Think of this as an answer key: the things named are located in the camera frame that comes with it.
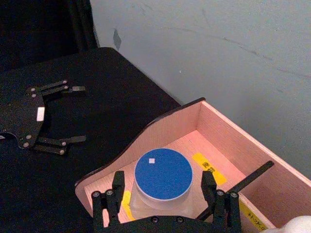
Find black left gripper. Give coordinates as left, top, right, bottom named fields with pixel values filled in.
left=0, top=80, right=87, bottom=156

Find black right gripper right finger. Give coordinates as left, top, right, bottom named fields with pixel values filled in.
left=195, top=170, right=242, bottom=233

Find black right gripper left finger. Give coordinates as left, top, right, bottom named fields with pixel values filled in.
left=91, top=170, right=126, bottom=233

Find yellow label sticker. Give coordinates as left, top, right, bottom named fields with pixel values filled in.
left=239, top=200, right=268, bottom=232
left=121, top=190, right=136, bottom=221
left=191, top=152, right=228, bottom=185

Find black table cloth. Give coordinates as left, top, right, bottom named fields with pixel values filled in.
left=0, top=47, right=182, bottom=233

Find black divider strip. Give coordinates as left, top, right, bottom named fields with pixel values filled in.
left=227, top=160, right=275, bottom=195

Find pale wooden compartment box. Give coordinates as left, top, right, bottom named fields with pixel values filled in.
left=74, top=97, right=311, bottom=233

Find clear jar with blue lid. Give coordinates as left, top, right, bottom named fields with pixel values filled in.
left=128, top=148, right=195, bottom=219

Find black hanging backdrop cloth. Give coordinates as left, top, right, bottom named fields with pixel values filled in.
left=0, top=0, right=100, bottom=71

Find white rounded object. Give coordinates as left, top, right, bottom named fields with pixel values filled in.
left=259, top=215, right=311, bottom=233

